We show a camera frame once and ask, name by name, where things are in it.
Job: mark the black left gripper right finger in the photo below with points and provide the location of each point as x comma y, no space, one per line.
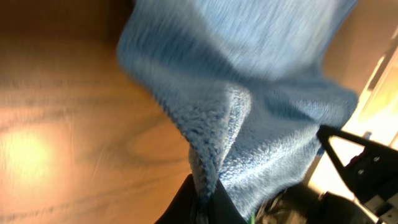
221,209

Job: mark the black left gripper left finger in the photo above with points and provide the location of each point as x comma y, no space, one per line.
183,207

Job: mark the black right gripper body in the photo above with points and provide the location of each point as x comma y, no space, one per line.
302,205

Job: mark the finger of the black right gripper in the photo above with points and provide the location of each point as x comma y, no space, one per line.
371,173

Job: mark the blue microfiber cloth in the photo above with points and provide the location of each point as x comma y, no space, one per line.
243,82

